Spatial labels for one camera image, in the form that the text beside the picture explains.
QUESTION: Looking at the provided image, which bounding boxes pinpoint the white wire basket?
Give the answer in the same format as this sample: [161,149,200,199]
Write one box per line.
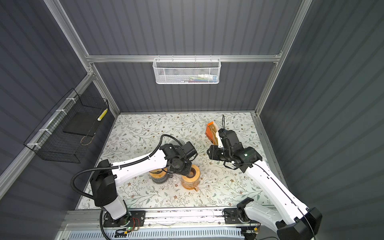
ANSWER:
[153,58,222,85]

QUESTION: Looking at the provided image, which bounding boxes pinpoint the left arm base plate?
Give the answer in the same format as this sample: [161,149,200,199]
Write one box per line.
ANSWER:
[102,211,146,228]

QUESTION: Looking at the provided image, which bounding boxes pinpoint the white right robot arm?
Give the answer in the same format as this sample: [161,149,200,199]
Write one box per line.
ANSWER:
[207,129,323,240]

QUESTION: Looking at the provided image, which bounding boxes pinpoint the yellow marker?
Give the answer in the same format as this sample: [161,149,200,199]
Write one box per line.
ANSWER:
[97,108,109,122]

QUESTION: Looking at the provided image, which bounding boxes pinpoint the orange coffee filter pack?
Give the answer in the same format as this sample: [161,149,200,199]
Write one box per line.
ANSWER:
[206,122,219,146]

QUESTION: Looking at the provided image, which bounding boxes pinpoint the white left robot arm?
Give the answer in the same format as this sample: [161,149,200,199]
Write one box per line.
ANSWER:
[90,142,198,221]

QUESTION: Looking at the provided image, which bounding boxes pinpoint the black wire basket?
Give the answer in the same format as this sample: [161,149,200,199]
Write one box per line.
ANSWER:
[24,89,109,164]

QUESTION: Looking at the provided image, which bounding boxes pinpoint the black flat pad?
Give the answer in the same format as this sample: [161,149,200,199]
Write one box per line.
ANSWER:
[63,113,101,137]

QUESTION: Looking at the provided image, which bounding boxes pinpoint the items in white basket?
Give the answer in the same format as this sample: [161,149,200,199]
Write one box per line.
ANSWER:
[180,74,219,83]

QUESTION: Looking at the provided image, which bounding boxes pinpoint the grey glass carafe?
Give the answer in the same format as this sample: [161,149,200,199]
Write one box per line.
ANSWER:
[150,173,174,184]

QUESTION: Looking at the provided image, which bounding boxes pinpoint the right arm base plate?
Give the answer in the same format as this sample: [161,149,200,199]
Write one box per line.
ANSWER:
[222,208,261,226]

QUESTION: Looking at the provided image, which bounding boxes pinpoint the bamboo ring holder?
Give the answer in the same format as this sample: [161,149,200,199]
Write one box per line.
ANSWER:
[149,169,167,179]
[182,165,201,185]

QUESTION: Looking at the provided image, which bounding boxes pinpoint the orange glass carafe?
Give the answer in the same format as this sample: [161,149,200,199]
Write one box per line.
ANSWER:
[181,179,200,192]

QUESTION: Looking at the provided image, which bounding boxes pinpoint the white slotted cable duct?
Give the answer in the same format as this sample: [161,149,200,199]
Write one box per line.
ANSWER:
[68,228,244,240]

